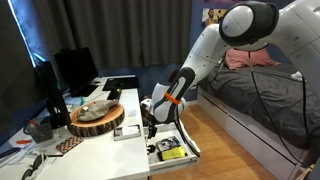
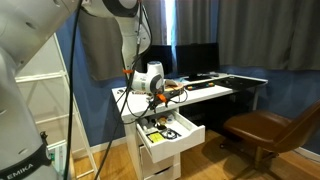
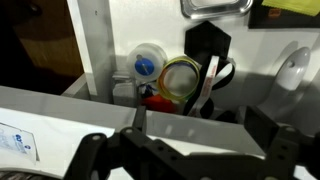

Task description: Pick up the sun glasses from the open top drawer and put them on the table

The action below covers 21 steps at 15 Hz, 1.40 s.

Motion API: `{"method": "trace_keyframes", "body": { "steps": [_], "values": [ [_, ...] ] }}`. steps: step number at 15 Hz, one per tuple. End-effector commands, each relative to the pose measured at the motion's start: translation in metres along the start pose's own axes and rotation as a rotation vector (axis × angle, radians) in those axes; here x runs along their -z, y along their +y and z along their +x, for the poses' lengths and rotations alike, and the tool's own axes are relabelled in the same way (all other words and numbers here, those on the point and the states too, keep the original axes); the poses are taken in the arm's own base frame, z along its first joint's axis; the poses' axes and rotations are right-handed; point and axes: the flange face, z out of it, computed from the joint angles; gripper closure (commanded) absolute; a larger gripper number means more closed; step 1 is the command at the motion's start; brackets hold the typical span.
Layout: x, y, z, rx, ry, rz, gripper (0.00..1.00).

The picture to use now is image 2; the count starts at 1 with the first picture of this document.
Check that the brown leather chair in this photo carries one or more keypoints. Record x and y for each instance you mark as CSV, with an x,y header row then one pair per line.
x,y
260,126

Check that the teal and white box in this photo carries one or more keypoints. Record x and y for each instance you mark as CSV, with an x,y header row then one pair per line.
x,y
60,160

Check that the white open drawer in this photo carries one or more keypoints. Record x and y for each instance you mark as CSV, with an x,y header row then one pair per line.
x,y
180,141

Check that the orange connector clip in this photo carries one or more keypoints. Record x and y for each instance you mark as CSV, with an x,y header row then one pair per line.
x,y
161,97

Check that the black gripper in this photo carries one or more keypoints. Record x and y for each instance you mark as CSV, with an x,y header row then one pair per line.
x,y
169,94

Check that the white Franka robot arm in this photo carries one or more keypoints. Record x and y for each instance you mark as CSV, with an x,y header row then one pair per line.
x,y
20,116

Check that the round wooden log slice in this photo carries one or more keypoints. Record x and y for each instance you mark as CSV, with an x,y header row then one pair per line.
x,y
180,88

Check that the black computer monitor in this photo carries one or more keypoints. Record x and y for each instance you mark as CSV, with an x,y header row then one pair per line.
x,y
196,60
166,56

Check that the dark grey curtain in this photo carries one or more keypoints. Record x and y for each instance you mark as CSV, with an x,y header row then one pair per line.
x,y
100,50
260,33

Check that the black desk mat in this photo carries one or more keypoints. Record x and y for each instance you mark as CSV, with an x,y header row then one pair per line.
x,y
243,83

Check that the white ladder rack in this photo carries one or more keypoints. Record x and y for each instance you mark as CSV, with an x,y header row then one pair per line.
x,y
40,77

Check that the black framed eyeglasses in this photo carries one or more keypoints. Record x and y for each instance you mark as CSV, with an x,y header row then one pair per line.
x,y
120,90

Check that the white desk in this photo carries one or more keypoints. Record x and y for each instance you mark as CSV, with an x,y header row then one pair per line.
x,y
206,91

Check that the small black oval item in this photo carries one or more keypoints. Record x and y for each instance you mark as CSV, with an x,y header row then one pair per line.
x,y
163,128

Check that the yellow tape roll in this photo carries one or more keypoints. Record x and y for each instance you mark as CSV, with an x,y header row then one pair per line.
x,y
162,119

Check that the white drawer cabinet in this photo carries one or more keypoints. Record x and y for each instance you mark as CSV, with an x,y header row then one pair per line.
x,y
160,168

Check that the yellow sticky note pad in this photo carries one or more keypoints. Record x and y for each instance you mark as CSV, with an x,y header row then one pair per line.
x,y
155,136

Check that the small white roll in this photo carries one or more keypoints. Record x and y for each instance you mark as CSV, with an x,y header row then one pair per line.
x,y
170,118

